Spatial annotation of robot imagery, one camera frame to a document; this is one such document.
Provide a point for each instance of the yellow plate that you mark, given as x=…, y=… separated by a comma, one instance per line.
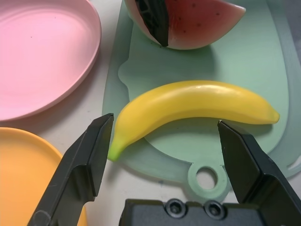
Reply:
x=21, y=169

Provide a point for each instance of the yellow banana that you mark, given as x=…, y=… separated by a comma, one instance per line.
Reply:
x=188, y=101

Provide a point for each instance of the red watermelon slice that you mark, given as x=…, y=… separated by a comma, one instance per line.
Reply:
x=200, y=21

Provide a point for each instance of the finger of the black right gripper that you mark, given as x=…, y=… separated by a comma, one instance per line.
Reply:
x=156, y=18

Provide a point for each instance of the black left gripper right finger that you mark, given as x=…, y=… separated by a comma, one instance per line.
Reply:
x=256, y=176

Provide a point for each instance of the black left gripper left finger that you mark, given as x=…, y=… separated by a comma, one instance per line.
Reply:
x=77, y=179

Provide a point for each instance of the pink plate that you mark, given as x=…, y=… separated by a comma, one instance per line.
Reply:
x=42, y=58

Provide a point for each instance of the green cutting board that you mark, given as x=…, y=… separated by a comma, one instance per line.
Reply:
x=235, y=66

